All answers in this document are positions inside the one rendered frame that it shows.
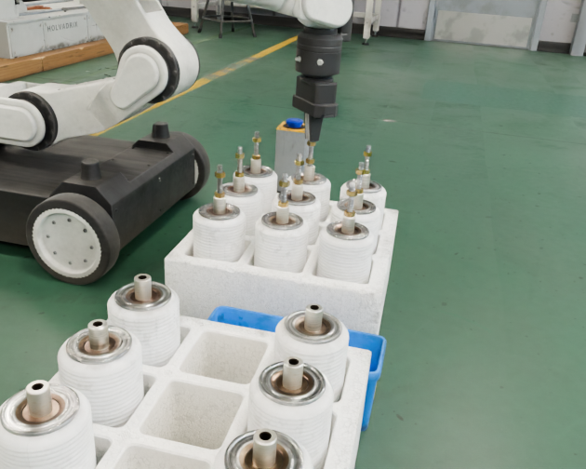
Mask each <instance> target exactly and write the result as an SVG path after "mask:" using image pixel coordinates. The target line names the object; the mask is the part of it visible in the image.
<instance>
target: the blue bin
mask: <svg viewBox="0 0 586 469"><path fill-rule="evenodd" d="M283 318H284V317H283V316H278V315H269V314H264V313H259V312H254V311H249V310H244V309H239V308H234V307H230V306H218V307H216V308H215V309H214V310H213V312H212V313H211V315H210V316H209V318H208V319H207V320H209V321H214V322H220V323H224V324H229V325H235V326H239V327H245V328H254V329H259V330H264V331H270V332H274V333H275V329H276V326H277V325H278V323H279V322H280V321H281V320H282V319H283ZM347 330H348V332H349V343H348V346H350V347H355V348H360V349H366V350H368V351H370V352H371V359H370V366H369V372H368V379H367V386H366V398H365V405H364V412H363V419H362V425H361V431H365V430H366V429H367V427H368V423H369V418H370V413H371V409H372V404H373V399H374V395H375V391H376V386H377V380H378V379H379V378H380V374H381V369H382V364H383V359H384V354H385V349H386V343H387V342H386V340H385V339H384V338H383V337H382V336H380V335H376V334H371V333H366V332H362V331H356V330H351V329H347Z"/></svg>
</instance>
